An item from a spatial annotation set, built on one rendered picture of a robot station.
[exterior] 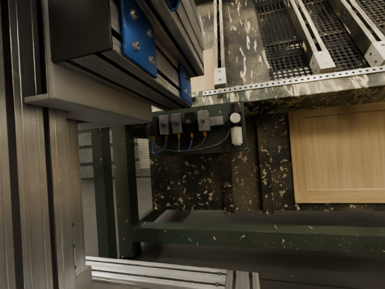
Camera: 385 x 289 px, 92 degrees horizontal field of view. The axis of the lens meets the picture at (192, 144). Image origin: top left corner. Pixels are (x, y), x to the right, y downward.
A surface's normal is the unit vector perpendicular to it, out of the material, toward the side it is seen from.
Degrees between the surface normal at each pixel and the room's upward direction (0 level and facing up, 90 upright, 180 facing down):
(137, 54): 90
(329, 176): 90
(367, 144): 90
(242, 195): 90
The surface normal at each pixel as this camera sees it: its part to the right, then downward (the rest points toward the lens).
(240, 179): -0.23, 0.00
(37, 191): 0.96, -0.07
